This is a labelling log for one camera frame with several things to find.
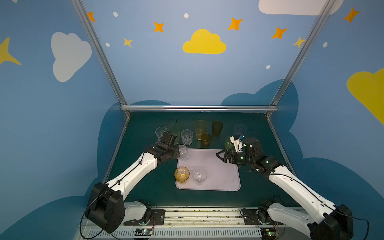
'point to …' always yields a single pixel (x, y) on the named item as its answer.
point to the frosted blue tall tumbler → (240, 129)
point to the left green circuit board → (143, 232)
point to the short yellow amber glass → (182, 174)
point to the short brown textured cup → (206, 139)
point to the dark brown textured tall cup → (217, 126)
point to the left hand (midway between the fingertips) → (179, 151)
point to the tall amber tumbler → (200, 126)
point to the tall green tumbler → (175, 130)
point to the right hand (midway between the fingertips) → (223, 153)
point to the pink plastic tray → (208, 172)
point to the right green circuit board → (269, 232)
